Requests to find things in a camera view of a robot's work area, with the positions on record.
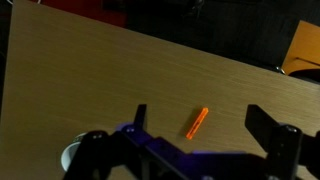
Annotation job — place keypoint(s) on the orange marker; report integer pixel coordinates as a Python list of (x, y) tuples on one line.
[(197, 122)]

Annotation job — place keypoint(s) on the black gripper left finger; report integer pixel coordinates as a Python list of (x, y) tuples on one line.
[(140, 116)]

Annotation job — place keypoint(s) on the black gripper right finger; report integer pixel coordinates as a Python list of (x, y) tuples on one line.
[(261, 123)]

